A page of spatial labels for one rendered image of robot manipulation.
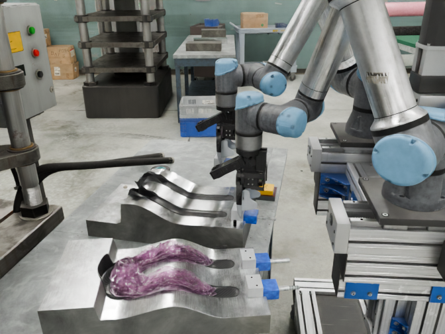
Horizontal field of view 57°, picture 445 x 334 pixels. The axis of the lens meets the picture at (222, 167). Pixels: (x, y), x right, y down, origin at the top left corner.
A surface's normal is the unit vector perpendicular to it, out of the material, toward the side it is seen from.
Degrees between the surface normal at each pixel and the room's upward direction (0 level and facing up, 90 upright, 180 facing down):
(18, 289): 0
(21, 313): 0
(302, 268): 0
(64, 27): 90
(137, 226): 90
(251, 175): 90
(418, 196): 73
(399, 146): 97
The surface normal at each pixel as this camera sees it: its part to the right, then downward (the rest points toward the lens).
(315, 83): -0.32, 0.50
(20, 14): 0.98, 0.08
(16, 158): 0.65, 0.31
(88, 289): 0.00, -0.91
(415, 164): -0.57, 0.45
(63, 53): -0.02, 0.37
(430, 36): -0.76, 0.27
